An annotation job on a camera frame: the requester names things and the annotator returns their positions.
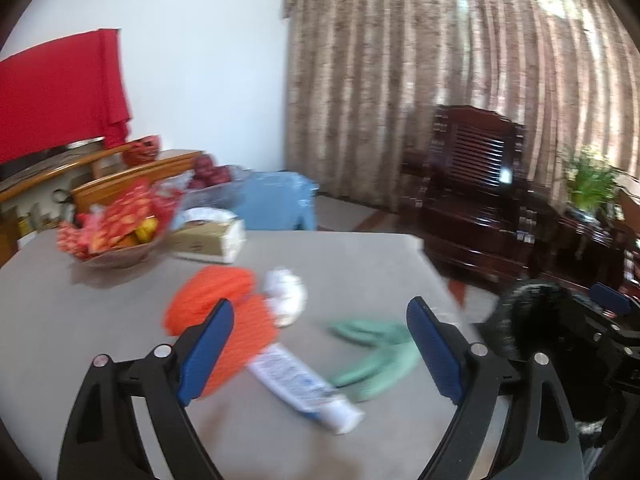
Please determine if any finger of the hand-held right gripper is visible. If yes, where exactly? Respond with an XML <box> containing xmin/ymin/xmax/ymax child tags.
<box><xmin>554</xmin><ymin>290</ymin><xmax>609</xmax><ymax>341</ymax></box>
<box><xmin>589</xmin><ymin>282</ymin><xmax>640</xmax><ymax>319</ymax></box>

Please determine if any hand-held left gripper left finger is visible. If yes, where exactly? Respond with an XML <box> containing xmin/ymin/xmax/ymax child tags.
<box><xmin>57</xmin><ymin>298</ymin><xmax>236</xmax><ymax>480</ymax></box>

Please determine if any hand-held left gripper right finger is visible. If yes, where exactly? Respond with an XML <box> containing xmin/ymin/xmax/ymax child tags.
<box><xmin>406</xmin><ymin>296</ymin><xmax>583</xmax><ymax>480</ymax></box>

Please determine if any orange foam net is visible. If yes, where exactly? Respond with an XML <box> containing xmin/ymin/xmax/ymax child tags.
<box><xmin>192</xmin><ymin>294</ymin><xmax>278</xmax><ymax>401</ymax></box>
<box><xmin>164</xmin><ymin>266</ymin><xmax>257</xmax><ymax>337</ymax></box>

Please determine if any trash bin with black bag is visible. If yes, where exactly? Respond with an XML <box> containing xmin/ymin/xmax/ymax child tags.
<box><xmin>477</xmin><ymin>280</ymin><xmax>608</xmax><ymax>426</ymax></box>

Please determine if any white tissue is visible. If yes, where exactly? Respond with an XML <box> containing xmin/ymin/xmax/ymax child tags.
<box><xmin>262</xmin><ymin>269</ymin><xmax>308</xmax><ymax>328</ymax></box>

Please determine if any white toothpaste tube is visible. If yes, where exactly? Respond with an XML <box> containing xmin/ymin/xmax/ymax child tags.
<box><xmin>247</xmin><ymin>345</ymin><xmax>365</xmax><ymax>435</ymax></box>

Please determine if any dark wooden side table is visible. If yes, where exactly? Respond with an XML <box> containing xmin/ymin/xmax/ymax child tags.
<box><xmin>550</xmin><ymin>205</ymin><xmax>631</xmax><ymax>291</ymax></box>

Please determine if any dark wooden armchair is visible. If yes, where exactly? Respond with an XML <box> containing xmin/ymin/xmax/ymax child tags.
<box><xmin>617</xmin><ymin>175</ymin><xmax>640</xmax><ymax>281</ymax></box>
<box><xmin>400</xmin><ymin>105</ymin><xmax>558</xmax><ymax>281</ymax></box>

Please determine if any tissue box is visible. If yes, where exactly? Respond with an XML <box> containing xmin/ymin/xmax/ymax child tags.
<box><xmin>172</xmin><ymin>207</ymin><xmax>247</xmax><ymax>265</ymax></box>

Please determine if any potted green plant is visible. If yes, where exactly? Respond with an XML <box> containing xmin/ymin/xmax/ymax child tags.
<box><xmin>565</xmin><ymin>147</ymin><xmax>623</xmax><ymax>221</ymax></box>

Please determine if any glass candy bowl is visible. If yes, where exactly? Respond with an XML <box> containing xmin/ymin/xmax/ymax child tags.
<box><xmin>75</xmin><ymin>232</ymin><xmax>166</xmax><ymax>269</ymax></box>

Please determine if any glass fruit bowl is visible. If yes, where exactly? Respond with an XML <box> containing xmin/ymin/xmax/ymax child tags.
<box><xmin>160</xmin><ymin>162</ymin><xmax>251</xmax><ymax>211</ymax></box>

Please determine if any pile of red candy packets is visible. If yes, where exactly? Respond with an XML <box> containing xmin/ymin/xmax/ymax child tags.
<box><xmin>56</xmin><ymin>178</ymin><xmax>186</xmax><ymax>261</ymax></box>

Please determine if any wooden television cabinet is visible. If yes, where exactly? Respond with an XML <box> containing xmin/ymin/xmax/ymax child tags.
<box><xmin>0</xmin><ymin>149</ymin><xmax>203</xmax><ymax>266</ymax></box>

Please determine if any black television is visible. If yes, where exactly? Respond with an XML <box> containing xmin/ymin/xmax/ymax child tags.
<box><xmin>0</xmin><ymin>137</ymin><xmax>106</xmax><ymax>182</ymax></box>

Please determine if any beige patterned curtain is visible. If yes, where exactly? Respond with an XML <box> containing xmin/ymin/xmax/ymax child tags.
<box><xmin>282</xmin><ymin>0</ymin><xmax>640</xmax><ymax>211</ymax></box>

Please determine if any red cloth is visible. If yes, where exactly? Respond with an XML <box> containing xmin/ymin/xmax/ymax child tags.
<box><xmin>0</xmin><ymin>29</ymin><xmax>132</xmax><ymax>165</ymax></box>

